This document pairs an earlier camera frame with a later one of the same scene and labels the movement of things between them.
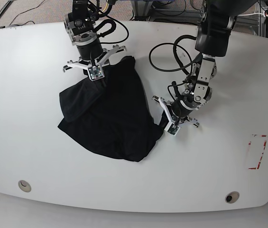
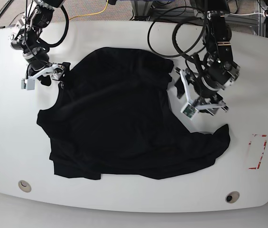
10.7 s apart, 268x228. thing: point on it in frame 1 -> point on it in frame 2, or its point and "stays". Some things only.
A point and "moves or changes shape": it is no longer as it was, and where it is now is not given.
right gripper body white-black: x=178 y=112 -> x=209 y=104
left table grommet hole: x=24 y=185 stays
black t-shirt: x=111 y=116 moves or changes shape
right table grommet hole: x=232 y=196 stays
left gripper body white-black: x=91 y=56 -> x=57 y=71
